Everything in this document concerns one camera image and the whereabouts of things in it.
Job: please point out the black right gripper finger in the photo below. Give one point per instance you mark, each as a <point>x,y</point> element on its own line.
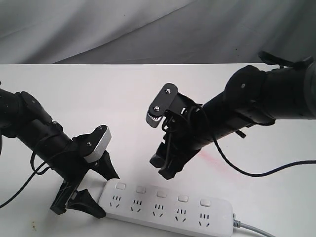
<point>173,167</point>
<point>159,160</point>

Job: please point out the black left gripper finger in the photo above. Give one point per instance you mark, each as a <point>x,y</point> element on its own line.
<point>104,167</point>
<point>84,202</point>

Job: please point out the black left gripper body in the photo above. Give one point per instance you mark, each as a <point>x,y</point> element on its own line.
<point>72,167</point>

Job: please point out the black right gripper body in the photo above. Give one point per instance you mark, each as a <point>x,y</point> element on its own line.
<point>184,134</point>

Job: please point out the white five-socket power strip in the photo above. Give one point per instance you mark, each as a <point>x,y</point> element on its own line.
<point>167,209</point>

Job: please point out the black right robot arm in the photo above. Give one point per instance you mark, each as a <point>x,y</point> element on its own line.
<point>251,97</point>

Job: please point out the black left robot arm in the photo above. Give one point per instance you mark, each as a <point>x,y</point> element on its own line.
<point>23,117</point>

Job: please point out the white backdrop cloth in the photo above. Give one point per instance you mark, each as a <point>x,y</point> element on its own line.
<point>154,31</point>

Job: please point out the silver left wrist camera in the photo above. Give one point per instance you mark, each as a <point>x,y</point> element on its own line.
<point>93,145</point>

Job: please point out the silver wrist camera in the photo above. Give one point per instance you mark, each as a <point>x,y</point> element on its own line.
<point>93,145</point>
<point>160,104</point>

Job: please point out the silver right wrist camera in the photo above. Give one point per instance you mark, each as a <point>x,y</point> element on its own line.
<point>160,104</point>

